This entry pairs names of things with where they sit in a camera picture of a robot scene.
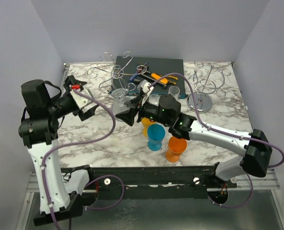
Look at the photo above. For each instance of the orange handled pliers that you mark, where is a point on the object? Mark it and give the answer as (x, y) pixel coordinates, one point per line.
(171, 78)

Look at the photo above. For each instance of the blue plastic goblet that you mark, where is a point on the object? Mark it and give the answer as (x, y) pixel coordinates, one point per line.
(156, 134)

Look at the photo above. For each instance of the ribbed clear glass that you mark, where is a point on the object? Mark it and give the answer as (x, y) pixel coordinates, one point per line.
(154, 99)

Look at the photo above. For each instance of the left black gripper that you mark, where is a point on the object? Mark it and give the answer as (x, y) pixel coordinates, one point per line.
(71, 80)

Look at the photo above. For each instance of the dark blue network switch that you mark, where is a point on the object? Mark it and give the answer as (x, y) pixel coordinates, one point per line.
(160, 66)

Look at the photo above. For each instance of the yellow plastic wine glass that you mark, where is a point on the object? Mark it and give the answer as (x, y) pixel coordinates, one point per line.
(146, 123)

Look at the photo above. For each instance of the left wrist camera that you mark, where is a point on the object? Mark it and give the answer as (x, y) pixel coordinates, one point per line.
(82, 97)

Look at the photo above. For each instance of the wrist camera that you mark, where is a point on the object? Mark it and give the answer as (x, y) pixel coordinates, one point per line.
(146, 90)
(82, 97)

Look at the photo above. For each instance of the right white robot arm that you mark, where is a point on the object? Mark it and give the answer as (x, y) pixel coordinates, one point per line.
(252, 149)

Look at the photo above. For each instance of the black T-handle tool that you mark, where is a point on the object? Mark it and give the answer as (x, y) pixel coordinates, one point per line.
(137, 80)

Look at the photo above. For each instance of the clear wine glass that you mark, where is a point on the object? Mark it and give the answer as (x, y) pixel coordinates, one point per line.
(121, 102)

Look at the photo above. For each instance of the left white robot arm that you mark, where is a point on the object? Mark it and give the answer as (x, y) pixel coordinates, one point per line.
(60, 198)

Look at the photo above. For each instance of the chrome glass rack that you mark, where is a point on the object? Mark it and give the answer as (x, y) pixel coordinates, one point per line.
(209, 81)
(117, 73)

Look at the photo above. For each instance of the orange plastic goblet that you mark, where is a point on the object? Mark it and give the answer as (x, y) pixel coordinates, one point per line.
(176, 147)

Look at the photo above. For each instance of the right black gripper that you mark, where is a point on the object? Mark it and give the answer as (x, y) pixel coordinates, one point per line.
(129, 117)

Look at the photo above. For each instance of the black mounting rail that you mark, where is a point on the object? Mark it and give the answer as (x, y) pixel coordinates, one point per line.
(169, 182)

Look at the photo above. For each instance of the orange black screwdriver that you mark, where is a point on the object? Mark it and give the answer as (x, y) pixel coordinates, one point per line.
(163, 82)

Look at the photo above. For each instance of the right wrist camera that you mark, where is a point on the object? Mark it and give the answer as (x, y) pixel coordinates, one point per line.
(146, 90)

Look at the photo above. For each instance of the clear plastic cup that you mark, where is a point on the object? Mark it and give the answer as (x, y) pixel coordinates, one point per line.
(174, 91)

